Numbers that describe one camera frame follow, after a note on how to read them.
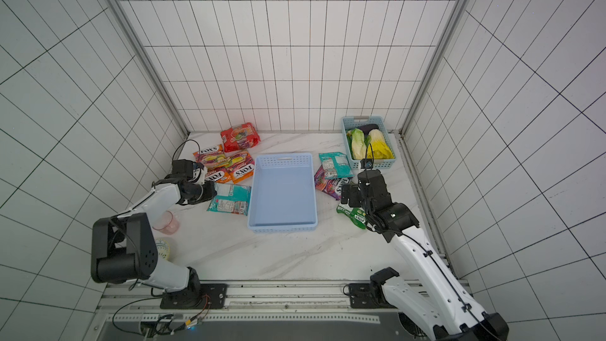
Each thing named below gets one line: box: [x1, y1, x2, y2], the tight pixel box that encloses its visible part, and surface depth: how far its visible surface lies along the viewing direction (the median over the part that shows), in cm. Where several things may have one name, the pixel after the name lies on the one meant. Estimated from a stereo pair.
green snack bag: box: [336, 202, 368, 230], surface depth 92 cm
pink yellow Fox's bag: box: [192, 144, 238, 173], surface depth 108 cm
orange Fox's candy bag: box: [224, 150, 255, 184], surface depth 106 cm
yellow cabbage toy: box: [366, 128, 396, 160], surface depth 106 cm
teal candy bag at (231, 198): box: [206, 182, 252, 217], surface depth 94 cm
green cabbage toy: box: [351, 127, 367, 161], surface depth 108 cm
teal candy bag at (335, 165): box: [318, 151, 356, 180], surface depth 105 cm
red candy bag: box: [220, 122, 262, 153], surface depth 113 cm
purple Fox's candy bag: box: [314, 164, 353, 201], surface depth 100 cm
